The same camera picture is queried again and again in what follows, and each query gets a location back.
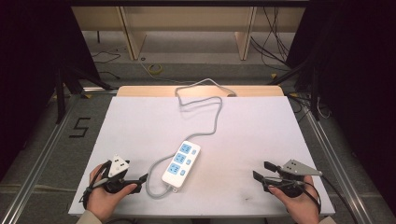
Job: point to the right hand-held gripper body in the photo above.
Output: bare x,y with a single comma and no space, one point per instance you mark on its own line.
294,183

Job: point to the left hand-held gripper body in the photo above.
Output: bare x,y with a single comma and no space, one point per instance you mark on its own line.
118,166

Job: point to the person's right hand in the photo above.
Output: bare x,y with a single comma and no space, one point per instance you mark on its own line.
302,208

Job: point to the person's left hand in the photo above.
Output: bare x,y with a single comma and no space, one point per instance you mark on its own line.
101,202

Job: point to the white power strip blue sockets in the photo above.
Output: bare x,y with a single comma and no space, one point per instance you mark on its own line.
180,165

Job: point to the white table cover sheet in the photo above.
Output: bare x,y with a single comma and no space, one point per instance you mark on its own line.
249,130

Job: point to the black metal stand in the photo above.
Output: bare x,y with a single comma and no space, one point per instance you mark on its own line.
67,81
313,84

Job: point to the yellow tape roll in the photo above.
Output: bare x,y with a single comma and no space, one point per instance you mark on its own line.
154,68

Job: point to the black curtain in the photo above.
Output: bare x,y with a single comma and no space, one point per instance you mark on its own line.
358,77
31,77

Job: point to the beige wooden bench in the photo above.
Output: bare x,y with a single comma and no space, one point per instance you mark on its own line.
186,18

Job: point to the aluminium floor rail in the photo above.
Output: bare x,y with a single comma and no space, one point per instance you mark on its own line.
339,168
37,165

